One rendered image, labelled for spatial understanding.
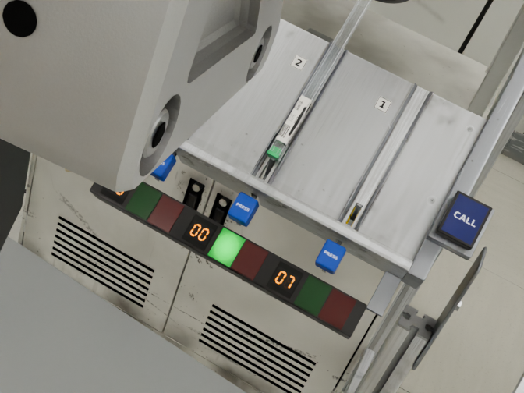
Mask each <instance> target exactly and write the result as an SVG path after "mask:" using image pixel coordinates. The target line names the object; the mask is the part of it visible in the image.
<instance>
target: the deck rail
mask: <svg viewBox="0 0 524 393"><path fill-rule="evenodd" d="M523 91H524V48H523V50H522V52H521V54H520V56H519V58H518V60H517V61H516V63H515V65H514V67H513V69H512V71H511V73H510V74H509V76H508V78H507V80H506V82H505V85H504V86H503V87H502V89H501V92H500V93H499V95H498V97H497V100H496V101H495V102H494V105H493V107H492V109H491V110H490V113H489V115H488V116H487V118H486V120H487V122H486V124H485V126H484V127H483V129H482V131H481V133H480V135H479V137H478V139H477V141H476V142H475V144H474V146H473V149H472V150H471V152H470V154H469V156H468V157H467V159H466V162H465V164H464V165H463V167H462V169H461V171H460V173H459V174H458V177H457V179H456V180H455V183H454V184H453V186H452V188H451V190H452V189H456V190H458V191H461V192H463V193H464V194H466V195H468V196H469V195H470V193H471V191H472V189H473V187H474V186H475V184H476V181H477V179H478V178H479V176H480V173H481V172H482V171H483V168H484V166H485V164H486V163H487V160H488V158H489V157H490V154H491V153H492V151H493V149H494V147H495V145H496V143H497V141H498V139H499V137H500V135H501V134H502V132H503V130H504V128H505V126H506V124H507V122H508V120H509V118H510V117H511V115H512V113H513V111H514V109H515V106H516V105H517V103H518V101H519V98H520V97H521V96H522V93H523ZM451 190H450V192H451ZM441 248H442V247H441V246H439V245H437V244H435V243H432V242H431V241H430V240H428V239H426V238H425V239H424V241H423V243H422V245H421V247H420V249H419V251H418V253H417V254H416V256H415V258H414V260H413V263H412V266H411V268H410V269H409V271H408V272H407V273H406V274H405V276H404V277H403V278H402V282H404V283H406V284H407V285H409V286H411V287H413V288H415V289H417V288H418V287H419V286H420V285H421V284H422V283H423V282H424V281H425V280H426V278H427V275H428V274H429V272H430V269H431V268H432V266H433V264H434V262H435V260H436V259H437V256H438V254H439V253H440V251H441Z"/></svg>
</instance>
